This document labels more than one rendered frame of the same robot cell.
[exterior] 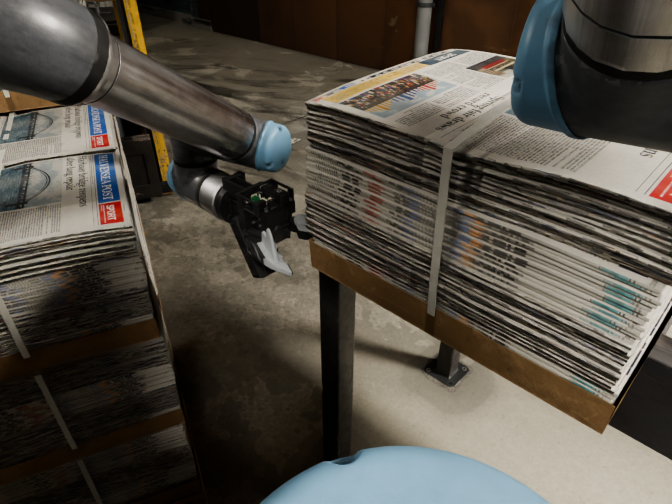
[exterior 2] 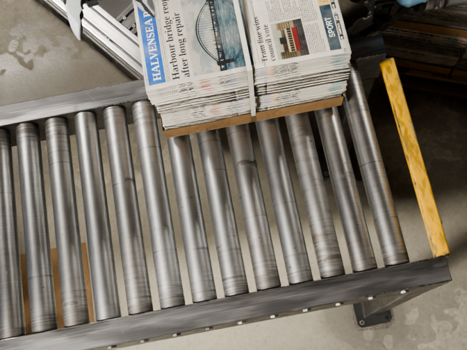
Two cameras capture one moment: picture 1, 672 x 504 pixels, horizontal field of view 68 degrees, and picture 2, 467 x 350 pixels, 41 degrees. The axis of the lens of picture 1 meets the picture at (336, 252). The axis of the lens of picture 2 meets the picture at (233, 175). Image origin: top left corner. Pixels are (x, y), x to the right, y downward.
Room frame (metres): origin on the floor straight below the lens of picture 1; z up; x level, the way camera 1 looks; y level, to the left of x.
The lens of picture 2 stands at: (0.92, -0.68, 2.03)
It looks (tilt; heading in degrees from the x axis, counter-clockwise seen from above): 73 degrees down; 137
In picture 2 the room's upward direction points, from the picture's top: 11 degrees counter-clockwise
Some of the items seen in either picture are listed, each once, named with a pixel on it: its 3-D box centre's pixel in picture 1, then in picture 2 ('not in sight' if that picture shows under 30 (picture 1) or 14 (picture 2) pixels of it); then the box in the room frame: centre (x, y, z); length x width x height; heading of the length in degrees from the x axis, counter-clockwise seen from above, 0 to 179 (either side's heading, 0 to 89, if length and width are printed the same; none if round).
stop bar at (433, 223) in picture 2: not in sight; (413, 153); (0.92, -0.17, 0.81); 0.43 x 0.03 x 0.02; 137
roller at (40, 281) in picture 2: not in sight; (35, 224); (0.36, -0.74, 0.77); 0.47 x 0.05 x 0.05; 137
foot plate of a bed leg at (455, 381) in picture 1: (446, 368); (371, 307); (1.07, -0.35, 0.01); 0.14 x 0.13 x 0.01; 137
